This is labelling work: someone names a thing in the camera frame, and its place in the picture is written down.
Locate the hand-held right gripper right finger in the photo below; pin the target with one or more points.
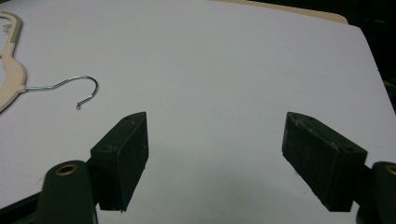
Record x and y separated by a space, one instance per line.
323 161

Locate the beige clothes hanger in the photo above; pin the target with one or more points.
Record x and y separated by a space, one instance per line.
12 77

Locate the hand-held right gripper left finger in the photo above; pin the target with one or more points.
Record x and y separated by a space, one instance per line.
120 161

